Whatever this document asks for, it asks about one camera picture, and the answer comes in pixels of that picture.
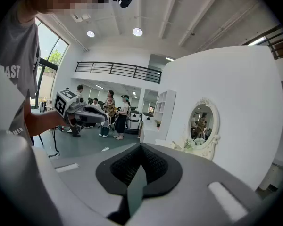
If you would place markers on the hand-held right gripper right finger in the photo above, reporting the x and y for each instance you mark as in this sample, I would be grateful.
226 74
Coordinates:
198 173

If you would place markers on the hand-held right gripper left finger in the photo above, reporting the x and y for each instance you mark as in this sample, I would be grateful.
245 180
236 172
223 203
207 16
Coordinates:
85 173

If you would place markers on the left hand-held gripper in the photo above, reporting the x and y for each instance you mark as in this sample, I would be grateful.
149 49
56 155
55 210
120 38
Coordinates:
63 102

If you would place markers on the white dressing table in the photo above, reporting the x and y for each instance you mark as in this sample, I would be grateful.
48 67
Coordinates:
162 143

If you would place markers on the person's left forearm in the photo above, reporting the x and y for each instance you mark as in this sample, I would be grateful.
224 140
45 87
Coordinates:
42 122

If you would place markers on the white flower bouquet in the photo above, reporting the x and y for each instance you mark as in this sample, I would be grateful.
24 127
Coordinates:
194 142

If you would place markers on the white power strip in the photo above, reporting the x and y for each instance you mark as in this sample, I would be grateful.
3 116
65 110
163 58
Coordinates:
105 149

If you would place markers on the white wheeled robot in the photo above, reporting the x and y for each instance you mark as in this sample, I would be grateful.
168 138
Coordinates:
147 118
133 122

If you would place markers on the oval white-framed mirror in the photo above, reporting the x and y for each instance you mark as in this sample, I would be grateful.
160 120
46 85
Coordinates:
202 121

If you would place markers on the black balcony railing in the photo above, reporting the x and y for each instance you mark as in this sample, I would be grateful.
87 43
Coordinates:
118 69

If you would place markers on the white counter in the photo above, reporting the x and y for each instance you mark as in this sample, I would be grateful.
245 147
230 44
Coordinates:
153 132

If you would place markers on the small potted flowers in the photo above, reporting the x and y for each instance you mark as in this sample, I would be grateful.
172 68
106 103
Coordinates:
158 123

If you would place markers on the white shelf unit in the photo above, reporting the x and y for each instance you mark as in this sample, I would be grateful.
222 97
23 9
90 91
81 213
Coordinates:
166 107

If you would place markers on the round ceiling light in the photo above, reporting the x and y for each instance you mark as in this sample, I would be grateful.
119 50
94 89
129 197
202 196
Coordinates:
137 32
90 34

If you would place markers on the large glass window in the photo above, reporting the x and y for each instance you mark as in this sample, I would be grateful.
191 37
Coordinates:
49 41

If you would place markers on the ceiling air conditioner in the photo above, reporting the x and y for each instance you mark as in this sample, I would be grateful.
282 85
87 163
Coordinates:
81 17

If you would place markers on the person's grey t-shirt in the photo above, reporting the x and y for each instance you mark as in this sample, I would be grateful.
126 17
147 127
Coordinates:
16 55

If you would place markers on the ceiling strip light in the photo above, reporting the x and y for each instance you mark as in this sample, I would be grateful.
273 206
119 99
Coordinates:
257 41

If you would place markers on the dark mezzanine railing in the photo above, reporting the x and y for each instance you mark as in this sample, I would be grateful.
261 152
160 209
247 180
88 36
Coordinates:
276 43

